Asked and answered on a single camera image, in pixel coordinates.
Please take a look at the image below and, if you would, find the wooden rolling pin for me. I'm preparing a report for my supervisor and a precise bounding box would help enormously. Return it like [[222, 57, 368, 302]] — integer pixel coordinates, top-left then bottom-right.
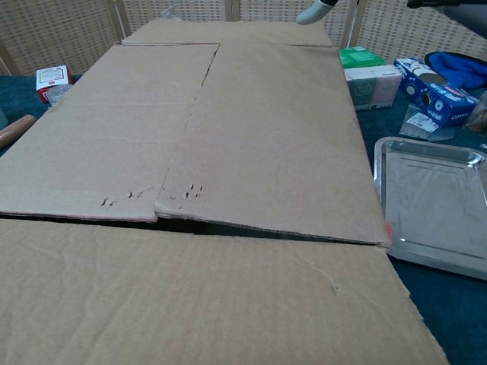
[[0, 114, 37, 150]]

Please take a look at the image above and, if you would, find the front cardboard sheet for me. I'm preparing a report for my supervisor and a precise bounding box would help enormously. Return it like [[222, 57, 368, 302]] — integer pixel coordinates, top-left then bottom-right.
[[0, 74, 487, 365]]

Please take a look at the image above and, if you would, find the wrapped tissue pack row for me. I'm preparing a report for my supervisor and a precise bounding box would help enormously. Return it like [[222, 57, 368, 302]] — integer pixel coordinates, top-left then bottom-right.
[[343, 64, 403, 112]]

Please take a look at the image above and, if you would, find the red and white small box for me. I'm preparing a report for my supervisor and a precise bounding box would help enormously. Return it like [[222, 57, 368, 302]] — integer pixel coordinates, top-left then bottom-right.
[[36, 65, 74, 106]]

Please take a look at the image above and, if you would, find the blue snack package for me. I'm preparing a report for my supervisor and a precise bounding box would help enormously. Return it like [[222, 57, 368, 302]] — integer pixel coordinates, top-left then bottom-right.
[[393, 56, 479, 130]]

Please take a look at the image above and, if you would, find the clear labelled plastic bag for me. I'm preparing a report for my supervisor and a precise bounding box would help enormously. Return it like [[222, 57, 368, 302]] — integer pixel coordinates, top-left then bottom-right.
[[398, 104, 456, 142]]

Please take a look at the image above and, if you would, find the blue eye mask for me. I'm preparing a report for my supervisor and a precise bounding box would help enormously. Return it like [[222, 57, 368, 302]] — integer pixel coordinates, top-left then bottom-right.
[[424, 51, 487, 90]]

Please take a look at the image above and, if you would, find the red cardboard shipping box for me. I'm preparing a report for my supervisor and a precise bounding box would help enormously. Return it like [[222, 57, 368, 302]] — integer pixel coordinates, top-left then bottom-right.
[[0, 17, 450, 365]]

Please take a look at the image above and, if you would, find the woven folding screen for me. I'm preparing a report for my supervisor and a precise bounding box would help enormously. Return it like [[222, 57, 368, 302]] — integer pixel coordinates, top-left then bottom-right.
[[0, 0, 487, 77]]

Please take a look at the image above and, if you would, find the green cardboard box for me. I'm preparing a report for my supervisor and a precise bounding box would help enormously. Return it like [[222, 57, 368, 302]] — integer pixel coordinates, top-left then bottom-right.
[[337, 46, 387, 70]]

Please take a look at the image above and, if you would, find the stainless steel tray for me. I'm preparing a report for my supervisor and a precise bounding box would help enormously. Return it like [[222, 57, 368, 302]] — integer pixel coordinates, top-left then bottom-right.
[[373, 136, 487, 281]]

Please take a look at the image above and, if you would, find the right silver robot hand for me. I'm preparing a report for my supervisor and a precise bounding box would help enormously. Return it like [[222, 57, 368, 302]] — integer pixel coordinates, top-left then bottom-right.
[[296, 0, 487, 39]]

